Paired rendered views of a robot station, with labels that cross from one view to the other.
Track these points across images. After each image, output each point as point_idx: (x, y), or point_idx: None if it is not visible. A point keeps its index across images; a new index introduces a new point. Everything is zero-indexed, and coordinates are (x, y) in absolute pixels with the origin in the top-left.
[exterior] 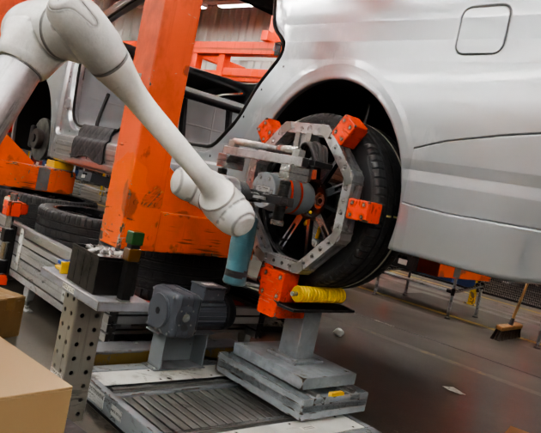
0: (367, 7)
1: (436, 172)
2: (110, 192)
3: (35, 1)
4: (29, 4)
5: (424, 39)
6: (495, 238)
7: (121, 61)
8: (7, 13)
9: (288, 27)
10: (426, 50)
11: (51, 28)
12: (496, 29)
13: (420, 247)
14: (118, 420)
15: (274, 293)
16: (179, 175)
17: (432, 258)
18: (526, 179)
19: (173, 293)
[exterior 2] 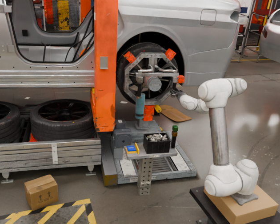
0: (162, 2)
1: (196, 62)
2: (98, 112)
3: (223, 84)
4: (224, 86)
5: (188, 18)
6: (214, 76)
7: None
8: (214, 91)
9: (120, 6)
10: (190, 22)
11: (236, 93)
12: (212, 18)
13: (193, 83)
14: (155, 178)
15: (150, 113)
16: (193, 104)
17: (197, 85)
18: (221, 60)
19: (128, 133)
